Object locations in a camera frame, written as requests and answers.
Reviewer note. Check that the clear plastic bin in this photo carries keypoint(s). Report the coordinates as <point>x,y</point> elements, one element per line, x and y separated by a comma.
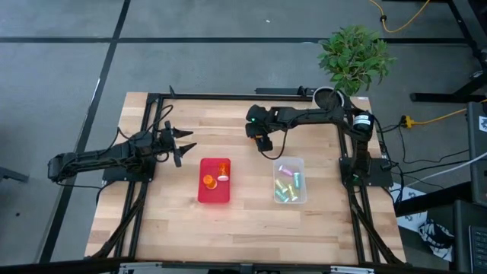
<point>300,163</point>

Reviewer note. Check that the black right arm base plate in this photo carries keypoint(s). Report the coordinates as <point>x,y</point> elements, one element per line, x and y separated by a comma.
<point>380,175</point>

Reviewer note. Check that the pink pill bottle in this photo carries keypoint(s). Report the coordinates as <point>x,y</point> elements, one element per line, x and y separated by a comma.
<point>285,170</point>

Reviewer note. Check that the black desk stand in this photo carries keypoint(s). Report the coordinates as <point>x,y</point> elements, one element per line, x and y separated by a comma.
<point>437,97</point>

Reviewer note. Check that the black keyboard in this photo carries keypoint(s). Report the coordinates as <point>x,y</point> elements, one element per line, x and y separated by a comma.
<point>478,247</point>

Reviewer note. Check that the green potted plant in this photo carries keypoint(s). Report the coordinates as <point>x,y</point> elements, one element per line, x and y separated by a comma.
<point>354,57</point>

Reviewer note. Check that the black computer case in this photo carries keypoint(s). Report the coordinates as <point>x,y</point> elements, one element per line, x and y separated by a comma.
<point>477,160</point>

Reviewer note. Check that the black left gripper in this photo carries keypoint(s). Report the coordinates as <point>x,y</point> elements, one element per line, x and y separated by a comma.
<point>163,142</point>

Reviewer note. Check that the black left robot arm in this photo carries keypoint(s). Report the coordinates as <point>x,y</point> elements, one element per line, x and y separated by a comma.
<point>95,160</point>

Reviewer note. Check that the black and white bag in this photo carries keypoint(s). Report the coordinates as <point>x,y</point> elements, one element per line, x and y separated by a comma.
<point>433,236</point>

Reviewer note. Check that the mint green pill bottle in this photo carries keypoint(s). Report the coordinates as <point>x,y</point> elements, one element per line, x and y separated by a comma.
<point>281,196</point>

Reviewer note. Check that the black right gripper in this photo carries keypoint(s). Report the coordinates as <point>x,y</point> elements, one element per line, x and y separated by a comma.
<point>263,144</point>

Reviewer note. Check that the pink translucent plastic bin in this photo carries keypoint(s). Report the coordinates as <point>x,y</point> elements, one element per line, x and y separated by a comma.
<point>215,196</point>

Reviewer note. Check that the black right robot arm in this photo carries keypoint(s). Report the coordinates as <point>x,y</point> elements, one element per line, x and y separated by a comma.
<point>304,114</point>

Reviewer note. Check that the grey furniture leg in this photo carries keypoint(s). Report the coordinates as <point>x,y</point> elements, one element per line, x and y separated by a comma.
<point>11,174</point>

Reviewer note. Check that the white plant pot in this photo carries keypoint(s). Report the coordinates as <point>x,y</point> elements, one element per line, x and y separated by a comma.
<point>321,97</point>

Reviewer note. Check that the silver camera mount bar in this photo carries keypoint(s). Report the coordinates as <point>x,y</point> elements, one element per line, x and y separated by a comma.
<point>246,268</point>

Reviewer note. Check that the white paper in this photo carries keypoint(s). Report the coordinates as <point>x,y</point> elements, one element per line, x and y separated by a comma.
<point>409,218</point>

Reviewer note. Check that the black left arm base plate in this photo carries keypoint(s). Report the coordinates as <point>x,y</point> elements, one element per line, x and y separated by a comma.
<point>114,175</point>

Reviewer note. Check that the teal pill bottle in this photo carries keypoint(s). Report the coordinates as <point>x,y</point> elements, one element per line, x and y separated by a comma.
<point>296,180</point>

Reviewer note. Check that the pale yellow pill bottle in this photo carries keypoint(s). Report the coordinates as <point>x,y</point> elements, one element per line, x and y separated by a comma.
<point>292,192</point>

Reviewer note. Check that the yellow-green pill bottle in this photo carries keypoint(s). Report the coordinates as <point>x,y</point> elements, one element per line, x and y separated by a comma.
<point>281,185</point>

